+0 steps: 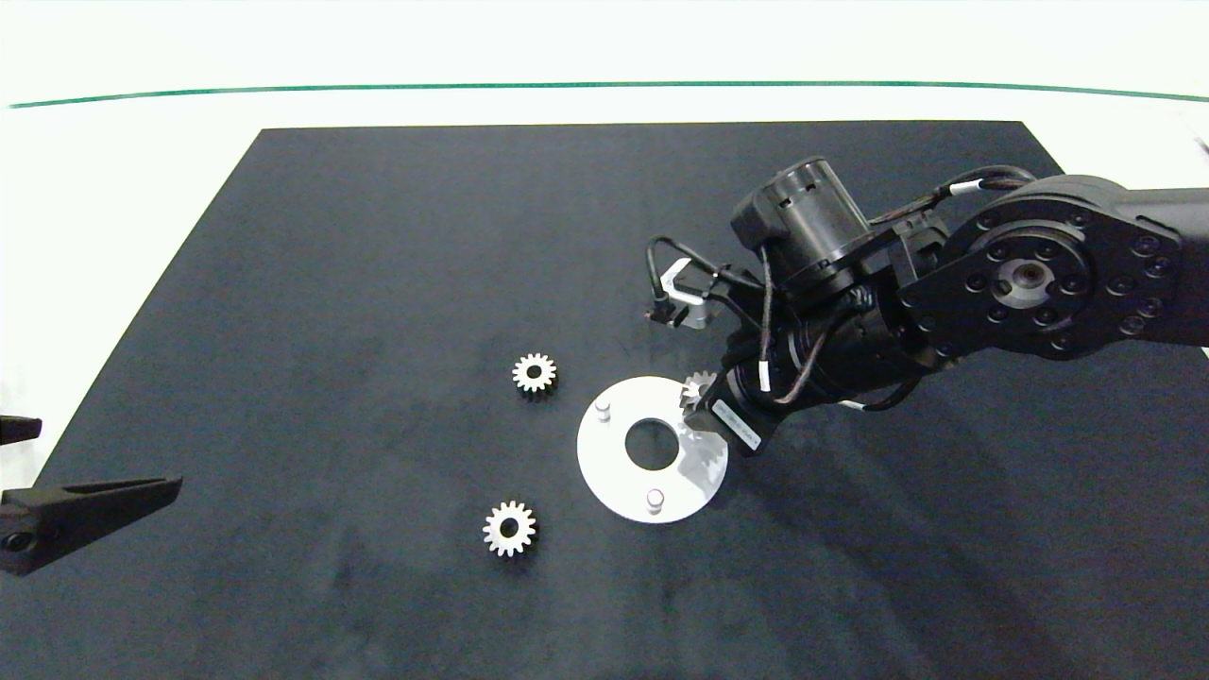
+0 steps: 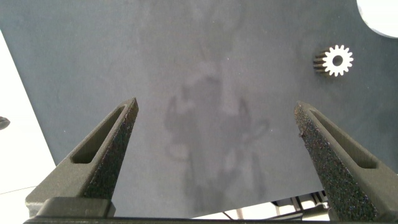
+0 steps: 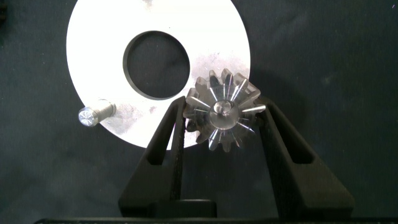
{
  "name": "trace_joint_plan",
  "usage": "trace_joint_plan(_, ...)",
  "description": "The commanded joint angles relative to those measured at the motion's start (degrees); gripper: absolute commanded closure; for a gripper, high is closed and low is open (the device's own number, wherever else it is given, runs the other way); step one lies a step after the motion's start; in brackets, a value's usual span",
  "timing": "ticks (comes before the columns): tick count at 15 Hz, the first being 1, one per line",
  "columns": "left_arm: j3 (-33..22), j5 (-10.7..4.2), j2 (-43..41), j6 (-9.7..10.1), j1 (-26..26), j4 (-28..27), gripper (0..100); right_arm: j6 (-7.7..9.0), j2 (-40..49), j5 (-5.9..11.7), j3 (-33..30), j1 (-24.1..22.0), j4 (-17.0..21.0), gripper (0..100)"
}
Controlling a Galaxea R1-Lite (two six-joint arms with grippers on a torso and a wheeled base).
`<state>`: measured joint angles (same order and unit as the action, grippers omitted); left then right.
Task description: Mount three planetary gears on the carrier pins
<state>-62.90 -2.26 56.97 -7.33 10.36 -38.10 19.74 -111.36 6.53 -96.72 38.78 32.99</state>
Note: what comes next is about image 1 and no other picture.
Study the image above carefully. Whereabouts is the black cable with white tag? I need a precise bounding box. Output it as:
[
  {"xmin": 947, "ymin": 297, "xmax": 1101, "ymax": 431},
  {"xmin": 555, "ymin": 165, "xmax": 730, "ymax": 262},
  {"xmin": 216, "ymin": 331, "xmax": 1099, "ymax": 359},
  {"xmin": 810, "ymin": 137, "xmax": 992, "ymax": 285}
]
[
  {"xmin": 755, "ymin": 247, "xmax": 777, "ymax": 400},
  {"xmin": 869, "ymin": 167, "xmax": 1040, "ymax": 228}
]

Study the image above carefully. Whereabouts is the dark rectangular work mat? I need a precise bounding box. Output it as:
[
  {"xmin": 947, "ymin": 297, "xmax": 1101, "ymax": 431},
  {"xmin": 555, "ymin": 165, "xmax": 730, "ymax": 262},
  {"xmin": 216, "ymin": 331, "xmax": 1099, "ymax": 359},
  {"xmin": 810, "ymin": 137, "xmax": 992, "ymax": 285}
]
[{"xmin": 0, "ymin": 121, "xmax": 1209, "ymax": 680}]

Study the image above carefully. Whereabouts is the black camera cable loop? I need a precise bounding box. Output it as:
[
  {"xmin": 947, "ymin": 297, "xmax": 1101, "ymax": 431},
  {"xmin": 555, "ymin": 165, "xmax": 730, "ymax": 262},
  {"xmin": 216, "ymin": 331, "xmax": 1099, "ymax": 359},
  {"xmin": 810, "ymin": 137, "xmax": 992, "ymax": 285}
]
[{"xmin": 646, "ymin": 235, "xmax": 762, "ymax": 320}]

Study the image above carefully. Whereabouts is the boxy shiny wrist camera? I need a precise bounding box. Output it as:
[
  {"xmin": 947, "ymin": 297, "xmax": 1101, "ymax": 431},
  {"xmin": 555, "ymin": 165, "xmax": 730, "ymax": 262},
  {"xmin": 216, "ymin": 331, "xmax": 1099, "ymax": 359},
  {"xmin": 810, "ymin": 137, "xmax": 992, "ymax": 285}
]
[{"xmin": 660, "ymin": 260, "xmax": 719, "ymax": 331}]

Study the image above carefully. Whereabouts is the round white carrier plate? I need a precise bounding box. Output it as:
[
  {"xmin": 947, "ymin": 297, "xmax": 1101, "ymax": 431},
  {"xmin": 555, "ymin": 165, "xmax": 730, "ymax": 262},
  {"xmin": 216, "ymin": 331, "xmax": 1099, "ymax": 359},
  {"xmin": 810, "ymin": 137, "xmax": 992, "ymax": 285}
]
[{"xmin": 577, "ymin": 376, "xmax": 729, "ymax": 524}]

